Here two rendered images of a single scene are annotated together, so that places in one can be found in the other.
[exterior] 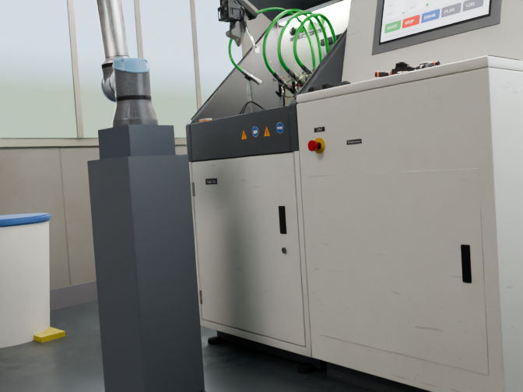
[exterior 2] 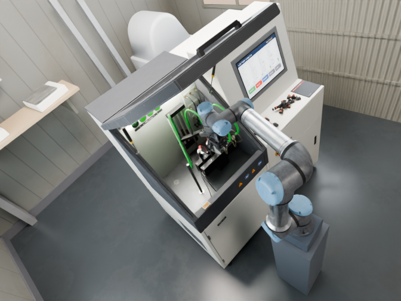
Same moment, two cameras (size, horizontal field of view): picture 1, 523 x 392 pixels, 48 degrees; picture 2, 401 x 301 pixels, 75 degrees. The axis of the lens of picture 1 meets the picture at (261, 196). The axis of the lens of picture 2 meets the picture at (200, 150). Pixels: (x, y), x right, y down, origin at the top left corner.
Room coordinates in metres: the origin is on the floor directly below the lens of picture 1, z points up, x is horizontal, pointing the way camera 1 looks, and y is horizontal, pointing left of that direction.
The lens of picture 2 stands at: (2.14, 1.04, 2.33)
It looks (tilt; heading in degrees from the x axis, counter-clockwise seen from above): 46 degrees down; 284
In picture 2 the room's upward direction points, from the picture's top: 23 degrees counter-clockwise
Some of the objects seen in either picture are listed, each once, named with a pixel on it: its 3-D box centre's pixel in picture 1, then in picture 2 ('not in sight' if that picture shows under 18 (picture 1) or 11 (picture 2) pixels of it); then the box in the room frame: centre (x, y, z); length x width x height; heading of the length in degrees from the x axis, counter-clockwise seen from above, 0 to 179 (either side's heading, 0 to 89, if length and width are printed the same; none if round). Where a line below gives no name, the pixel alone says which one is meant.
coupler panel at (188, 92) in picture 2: not in sight; (194, 104); (2.41, -0.47, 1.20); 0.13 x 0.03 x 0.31; 40
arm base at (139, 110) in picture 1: (135, 112); (299, 219); (1.94, 0.40, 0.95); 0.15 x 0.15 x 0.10
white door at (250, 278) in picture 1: (243, 245); (243, 218); (2.27, 0.08, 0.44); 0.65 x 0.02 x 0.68; 40
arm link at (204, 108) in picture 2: not in sight; (207, 114); (2.28, 0.07, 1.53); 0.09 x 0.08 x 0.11; 118
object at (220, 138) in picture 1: (239, 136); (232, 187); (2.28, 0.07, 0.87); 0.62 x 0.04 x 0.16; 40
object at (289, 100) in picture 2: (409, 68); (286, 103); (1.77, -0.47, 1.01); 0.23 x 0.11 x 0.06; 40
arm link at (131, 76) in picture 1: (131, 77); (298, 209); (1.95, 0.41, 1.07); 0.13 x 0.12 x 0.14; 28
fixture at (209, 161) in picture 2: not in sight; (218, 157); (2.34, -0.19, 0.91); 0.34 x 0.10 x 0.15; 40
